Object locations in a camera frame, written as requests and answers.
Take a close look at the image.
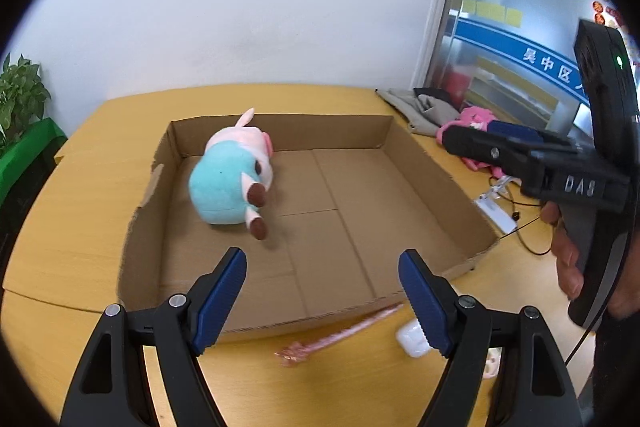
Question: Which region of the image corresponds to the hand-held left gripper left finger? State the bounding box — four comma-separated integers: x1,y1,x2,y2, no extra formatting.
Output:
59,247,248,427

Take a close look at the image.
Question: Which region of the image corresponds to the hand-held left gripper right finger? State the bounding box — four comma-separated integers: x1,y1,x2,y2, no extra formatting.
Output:
397,249,596,427

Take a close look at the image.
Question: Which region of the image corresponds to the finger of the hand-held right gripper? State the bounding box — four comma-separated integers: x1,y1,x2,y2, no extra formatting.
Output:
443,126,538,180
487,121,593,152

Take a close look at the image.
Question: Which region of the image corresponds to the white earbuds case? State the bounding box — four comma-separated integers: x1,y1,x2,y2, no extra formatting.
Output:
395,319,433,359

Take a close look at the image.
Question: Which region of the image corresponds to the pink pen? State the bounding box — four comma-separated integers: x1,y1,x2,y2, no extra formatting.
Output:
275,302,405,367

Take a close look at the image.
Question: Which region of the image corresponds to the shallow cardboard box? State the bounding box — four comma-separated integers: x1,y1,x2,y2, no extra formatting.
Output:
116,113,501,348

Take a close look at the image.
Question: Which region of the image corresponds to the person's right hand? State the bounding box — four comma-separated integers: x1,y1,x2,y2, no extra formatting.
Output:
540,201,583,301

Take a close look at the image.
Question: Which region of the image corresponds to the pink plush toy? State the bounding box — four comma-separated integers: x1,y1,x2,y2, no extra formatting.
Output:
436,106,506,178

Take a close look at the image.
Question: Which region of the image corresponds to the white phone stand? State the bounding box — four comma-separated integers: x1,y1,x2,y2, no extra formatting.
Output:
474,174,521,233

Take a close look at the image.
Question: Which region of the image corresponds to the grey cloth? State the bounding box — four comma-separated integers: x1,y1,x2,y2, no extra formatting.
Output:
376,87,463,136

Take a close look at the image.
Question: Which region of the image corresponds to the glass door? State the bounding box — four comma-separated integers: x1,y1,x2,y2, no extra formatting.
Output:
425,0,640,142

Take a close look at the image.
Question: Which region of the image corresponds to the pink and teal pig plush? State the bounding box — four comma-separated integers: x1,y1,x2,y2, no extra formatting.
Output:
188,108,274,241

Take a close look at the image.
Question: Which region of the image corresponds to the person's black clothing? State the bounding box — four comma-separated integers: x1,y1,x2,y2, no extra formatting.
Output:
590,302,640,427

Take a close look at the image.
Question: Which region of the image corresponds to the green potted plant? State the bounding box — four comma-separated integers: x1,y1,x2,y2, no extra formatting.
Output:
0,53,52,152

